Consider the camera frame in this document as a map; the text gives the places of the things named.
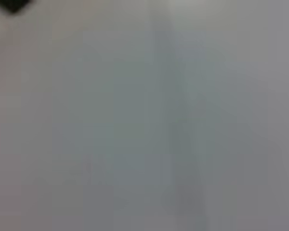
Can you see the dark brown woven wicker basket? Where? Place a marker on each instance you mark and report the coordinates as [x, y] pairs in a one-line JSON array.
[[13, 5]]

